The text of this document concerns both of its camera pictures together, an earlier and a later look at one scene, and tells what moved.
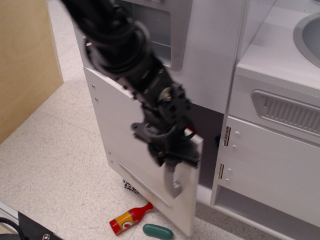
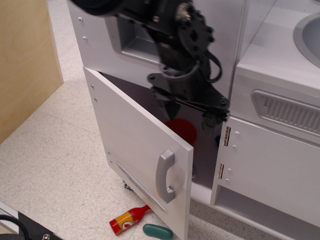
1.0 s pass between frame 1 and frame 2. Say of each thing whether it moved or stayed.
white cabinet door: stayed
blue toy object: stayed
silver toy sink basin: stayed
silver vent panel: stayed
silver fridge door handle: moved
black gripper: moved
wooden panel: stayed
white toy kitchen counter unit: stayed
